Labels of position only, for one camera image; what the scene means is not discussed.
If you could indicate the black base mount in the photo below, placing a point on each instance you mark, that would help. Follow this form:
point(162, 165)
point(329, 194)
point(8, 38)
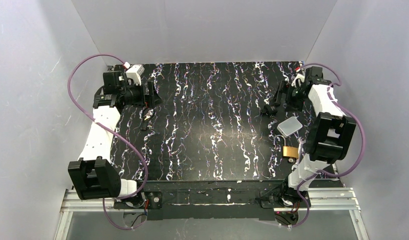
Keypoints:
point(283, 197)
point(149, 200)

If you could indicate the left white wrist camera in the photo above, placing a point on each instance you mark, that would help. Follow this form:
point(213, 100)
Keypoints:
point(134, 72)

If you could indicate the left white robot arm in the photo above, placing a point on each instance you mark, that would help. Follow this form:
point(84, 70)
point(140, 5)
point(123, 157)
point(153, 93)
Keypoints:
point(93, 175)

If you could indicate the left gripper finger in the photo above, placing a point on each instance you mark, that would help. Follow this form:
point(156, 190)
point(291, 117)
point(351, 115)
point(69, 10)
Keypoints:
point(153, 100)
point(151, 88)

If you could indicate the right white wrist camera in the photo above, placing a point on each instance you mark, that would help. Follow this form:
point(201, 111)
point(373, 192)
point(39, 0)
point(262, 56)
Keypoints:
point(299, 78)

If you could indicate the brass padlock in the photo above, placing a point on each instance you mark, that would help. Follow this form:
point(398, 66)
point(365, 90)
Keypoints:
point(290, 152)

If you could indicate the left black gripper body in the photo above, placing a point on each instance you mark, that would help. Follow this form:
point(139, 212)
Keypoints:
point(149, 96)

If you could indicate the black key fob with lanyard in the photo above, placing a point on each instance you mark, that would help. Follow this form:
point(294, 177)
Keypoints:
point(147, 115)

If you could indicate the white square box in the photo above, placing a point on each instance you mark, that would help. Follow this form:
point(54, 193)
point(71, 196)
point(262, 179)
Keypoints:
point(289, 126)

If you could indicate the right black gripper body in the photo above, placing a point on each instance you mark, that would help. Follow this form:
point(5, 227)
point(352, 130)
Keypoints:
point(281, 97)

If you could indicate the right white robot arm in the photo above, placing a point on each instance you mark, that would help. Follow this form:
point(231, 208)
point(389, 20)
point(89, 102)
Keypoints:
point(330, 136)

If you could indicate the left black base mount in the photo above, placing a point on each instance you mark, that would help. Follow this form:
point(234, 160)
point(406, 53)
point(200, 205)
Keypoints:
point(149, 200)

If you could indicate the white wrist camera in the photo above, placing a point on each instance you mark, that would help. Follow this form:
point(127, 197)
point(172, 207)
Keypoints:
point(134, 72)
point(299, 78)

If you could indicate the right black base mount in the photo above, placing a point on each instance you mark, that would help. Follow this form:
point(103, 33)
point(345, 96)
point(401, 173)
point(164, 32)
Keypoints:
point(283, 197)

